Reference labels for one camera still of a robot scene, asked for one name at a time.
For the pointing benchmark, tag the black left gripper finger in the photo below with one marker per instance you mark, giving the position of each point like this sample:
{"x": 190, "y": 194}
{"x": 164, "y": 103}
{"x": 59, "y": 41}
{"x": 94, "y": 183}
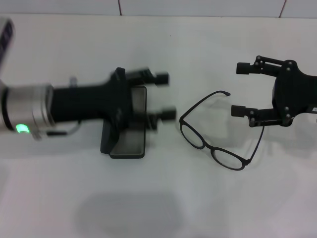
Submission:
{"x": 167, "y": 113}
{"x": 162, "y": 78}

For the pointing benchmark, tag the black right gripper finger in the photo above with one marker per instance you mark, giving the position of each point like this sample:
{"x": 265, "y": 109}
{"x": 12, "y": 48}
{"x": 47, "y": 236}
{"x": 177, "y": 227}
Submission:
{"x": 245, "y": 68}
{"x": 239, "y": 110}

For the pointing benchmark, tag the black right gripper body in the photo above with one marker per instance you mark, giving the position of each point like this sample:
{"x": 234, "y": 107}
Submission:
{"x": 294, "y": 94}

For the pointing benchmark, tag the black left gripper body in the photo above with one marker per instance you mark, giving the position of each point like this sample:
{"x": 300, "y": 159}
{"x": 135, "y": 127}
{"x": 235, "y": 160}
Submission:
{"x": 84, "y": 104}

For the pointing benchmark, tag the black glasses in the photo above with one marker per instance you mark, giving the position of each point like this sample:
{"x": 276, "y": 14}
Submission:
{"x": 207, "y": 147}

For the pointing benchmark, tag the black glasses case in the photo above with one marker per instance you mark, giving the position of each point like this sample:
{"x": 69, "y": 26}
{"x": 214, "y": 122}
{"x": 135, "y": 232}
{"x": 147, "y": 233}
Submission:
{"x": 128, "y": 145}

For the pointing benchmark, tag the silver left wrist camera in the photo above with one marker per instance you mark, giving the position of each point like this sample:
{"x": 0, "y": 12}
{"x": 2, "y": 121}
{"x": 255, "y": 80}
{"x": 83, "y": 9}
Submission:
{"x": 6, "y": 37}

